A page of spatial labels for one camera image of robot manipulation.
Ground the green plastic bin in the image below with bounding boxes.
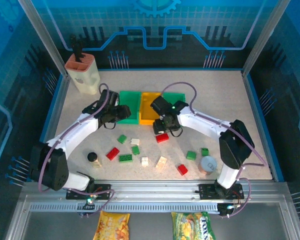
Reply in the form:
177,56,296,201
116,90,142,125
162,92,186,106

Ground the small controller board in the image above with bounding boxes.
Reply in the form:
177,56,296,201
76,194,98,217
218,202,241,217

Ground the spice jar black lid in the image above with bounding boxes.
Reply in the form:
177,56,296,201
86,151,103,169

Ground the red lego brick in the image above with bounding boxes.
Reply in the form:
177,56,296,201
155,133,170,144
177,164,189,176
105,147,121,161

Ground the black knife handle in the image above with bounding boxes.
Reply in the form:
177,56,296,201
69,33,85,63

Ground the silver tin can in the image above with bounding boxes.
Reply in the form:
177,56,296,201
199,155,218,176

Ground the green candy bag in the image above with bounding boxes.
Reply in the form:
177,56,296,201
170,211,216,240

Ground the yellow snack bag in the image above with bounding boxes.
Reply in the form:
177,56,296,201
92,210,131,240

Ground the aluminium frame post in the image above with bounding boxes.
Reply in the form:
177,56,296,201
17,0,71,78
241,0,291,77

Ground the long beige lego brick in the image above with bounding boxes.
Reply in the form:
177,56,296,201
155,156,168,170

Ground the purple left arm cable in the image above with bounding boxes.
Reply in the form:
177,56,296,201
38,82,116,218

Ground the yellow plastic bin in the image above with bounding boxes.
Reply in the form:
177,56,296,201
139,91,163,125

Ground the beige knife block pink top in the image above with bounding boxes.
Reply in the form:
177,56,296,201
64,53,101,95

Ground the aluminium rail frame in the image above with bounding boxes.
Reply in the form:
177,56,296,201
4,179,300,240

